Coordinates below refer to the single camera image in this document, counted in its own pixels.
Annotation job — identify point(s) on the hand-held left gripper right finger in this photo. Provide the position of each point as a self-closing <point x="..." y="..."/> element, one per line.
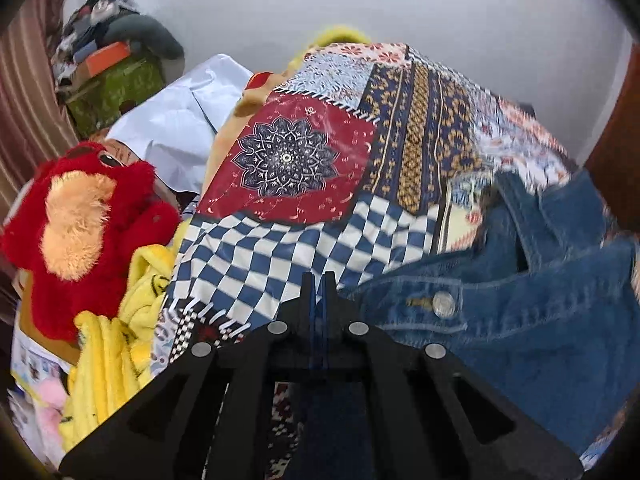
<point x="332" y="305"/>

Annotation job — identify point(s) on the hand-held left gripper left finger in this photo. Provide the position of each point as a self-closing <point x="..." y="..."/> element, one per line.
<point x="305" y="305"/>

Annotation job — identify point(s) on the blue denim jeans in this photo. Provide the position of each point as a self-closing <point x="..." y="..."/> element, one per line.
<point x="540" y="320"/>

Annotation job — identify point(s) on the patchwork printed blanket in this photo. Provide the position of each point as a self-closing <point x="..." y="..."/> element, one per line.
<point x="285" y="160"/>

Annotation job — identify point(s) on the yellow fleece cloth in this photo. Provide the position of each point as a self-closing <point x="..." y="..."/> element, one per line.
<point x="145" y="285"/>

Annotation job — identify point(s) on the red plush toy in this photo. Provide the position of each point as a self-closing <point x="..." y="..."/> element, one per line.
<point x="125" y="210"/>

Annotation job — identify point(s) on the white cloth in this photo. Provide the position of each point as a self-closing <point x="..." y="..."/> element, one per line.
<point x="175" y="115"/>

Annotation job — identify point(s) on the yellow plush cushion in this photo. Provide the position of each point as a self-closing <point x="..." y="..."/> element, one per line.
<point x="335" y="40"/>

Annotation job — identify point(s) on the cartoon print bed sheet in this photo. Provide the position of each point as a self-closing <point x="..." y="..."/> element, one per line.
<point x="35" y="365"/>

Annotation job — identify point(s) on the pink plush cloth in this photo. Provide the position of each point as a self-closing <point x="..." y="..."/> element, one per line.
<point x="47" y="415"/>

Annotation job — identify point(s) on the green patterned box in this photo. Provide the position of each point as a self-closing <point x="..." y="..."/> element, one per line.
<point x="115" y="95"/>

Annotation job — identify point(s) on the grey plush pillow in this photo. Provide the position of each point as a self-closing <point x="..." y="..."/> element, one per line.
<point x="150" y="35"/>

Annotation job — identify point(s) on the orange box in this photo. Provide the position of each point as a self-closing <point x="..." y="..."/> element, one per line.
<point x="107" y="59"/>

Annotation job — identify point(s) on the striped brown curtain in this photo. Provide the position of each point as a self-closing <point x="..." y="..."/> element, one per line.
<point x="30" y="100"/>

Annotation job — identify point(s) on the pile of household clutter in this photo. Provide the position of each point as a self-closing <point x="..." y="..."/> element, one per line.
<point x="87" y="20"/>

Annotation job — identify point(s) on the wooden door frame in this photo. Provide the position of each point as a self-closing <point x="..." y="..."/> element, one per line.
<point x="617" y="145"/>

